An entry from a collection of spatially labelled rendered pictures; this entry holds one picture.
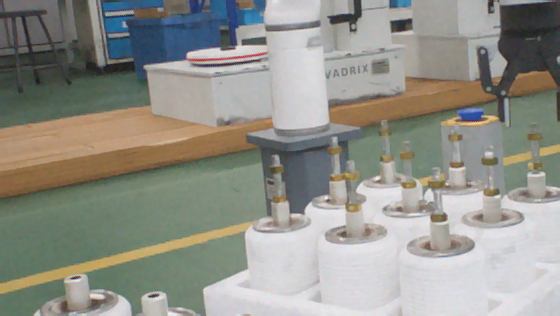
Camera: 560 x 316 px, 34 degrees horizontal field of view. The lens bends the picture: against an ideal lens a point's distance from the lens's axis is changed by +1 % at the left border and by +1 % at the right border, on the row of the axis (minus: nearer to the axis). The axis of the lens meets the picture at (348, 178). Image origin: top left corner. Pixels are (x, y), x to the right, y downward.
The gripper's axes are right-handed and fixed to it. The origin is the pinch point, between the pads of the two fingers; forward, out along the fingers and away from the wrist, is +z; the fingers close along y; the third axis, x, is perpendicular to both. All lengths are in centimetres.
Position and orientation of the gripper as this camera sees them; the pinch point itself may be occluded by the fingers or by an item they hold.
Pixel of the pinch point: (533, 113)
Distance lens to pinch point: 118.8
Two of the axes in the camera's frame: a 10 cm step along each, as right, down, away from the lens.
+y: -10.0, 0.8, 0.4
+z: 0.8, 9.7, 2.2
